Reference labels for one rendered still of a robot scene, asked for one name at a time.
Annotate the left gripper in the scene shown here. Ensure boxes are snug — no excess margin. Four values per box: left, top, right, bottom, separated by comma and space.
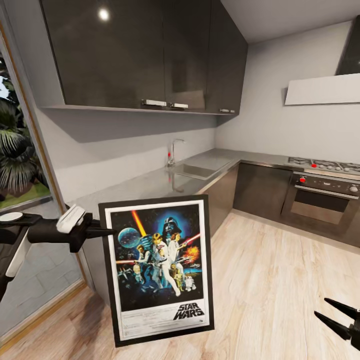
46, 212, 117, 253

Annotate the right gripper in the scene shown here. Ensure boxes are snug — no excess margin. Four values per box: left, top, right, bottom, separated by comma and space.
314, 298, 360, 350

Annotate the poster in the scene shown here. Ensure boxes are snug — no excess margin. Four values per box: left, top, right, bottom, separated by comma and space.
98, 193, 215, 348

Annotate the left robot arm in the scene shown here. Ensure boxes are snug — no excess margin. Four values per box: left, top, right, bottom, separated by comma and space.
0, 204, 117, 301

